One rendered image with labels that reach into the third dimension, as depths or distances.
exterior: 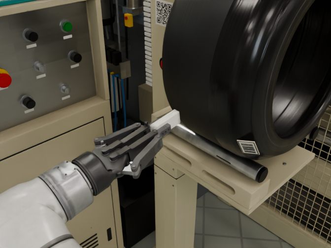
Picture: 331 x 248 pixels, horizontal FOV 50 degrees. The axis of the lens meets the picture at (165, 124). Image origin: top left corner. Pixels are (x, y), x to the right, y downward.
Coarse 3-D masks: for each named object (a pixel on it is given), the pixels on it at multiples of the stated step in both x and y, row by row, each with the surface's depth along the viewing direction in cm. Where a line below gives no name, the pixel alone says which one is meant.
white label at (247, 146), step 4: (240, 140) 78; (240, 144) 79; (244, 144) 79; (248, 144) 78; (252, 144) 78; (240, 148) 81; (244, 148) 81; (248, 148) 80; (252, 148) 79; (256, 148) 79; (244, 152) 82; (248, 152) 82; (252, 152) 81; (256, 152) 80
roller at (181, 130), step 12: (180, 132) 107; (192, 132) 104; (192, 144) 105; (204, 144) 101; (216, 144) 99; (216, 156) 98; (228, 156) 96; (240, 168) 93; (252, 168) 91; (264, 168) 90
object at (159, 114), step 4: (164, 108) 111; (168, 108) 111; (156, 112) 109; (160, 112) 109; (164, 112) 109; (168, 112) 109; (152, 116) 108; (156, 116) 107; (160, 116) 107; (152, 120) 109; (164, 136) 112
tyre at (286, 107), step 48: (192, 0) 75; (240, 0) 67; (288, 0) 66; (192, 48) 75; (240, 48) 67; (288, 48) 115; (192, 96) 79; (240, 96) 71; (288, 96) 113; (288, 144) 91
